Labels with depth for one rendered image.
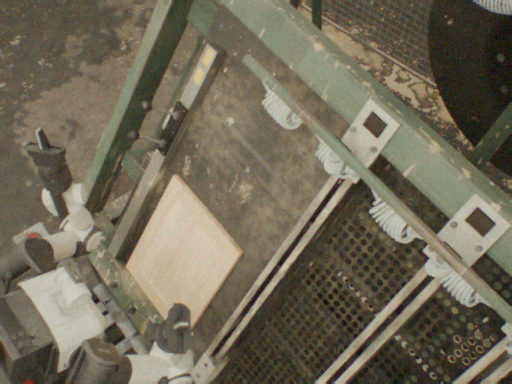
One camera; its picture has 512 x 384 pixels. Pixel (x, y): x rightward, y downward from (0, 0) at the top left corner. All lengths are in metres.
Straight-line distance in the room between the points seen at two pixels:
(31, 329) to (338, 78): 1.08
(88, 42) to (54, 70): 0.32
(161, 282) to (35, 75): 2.34
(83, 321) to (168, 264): 0.47
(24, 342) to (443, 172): 1.18
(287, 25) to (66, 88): 2.70
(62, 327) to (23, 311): 0.12
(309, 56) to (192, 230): 0.78
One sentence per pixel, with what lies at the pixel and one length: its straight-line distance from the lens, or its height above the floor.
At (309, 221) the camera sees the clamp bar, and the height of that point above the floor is 1.59.
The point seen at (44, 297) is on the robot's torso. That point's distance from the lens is 1.90.
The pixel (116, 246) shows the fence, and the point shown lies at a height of 0.95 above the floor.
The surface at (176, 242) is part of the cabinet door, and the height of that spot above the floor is 1.14.
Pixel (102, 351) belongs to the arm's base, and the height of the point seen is 1.35.
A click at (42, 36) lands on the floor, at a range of 4.53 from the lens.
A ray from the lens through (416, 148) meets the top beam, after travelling 1.45.
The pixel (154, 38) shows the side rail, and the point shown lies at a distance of 2.07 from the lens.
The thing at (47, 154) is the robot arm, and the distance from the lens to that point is 1.85.
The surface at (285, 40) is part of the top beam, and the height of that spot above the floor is 1.91.
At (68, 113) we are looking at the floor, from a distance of 4.03.
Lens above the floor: 3.05
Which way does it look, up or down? 59 degrees down
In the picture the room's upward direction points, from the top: 5 degrees clockwise
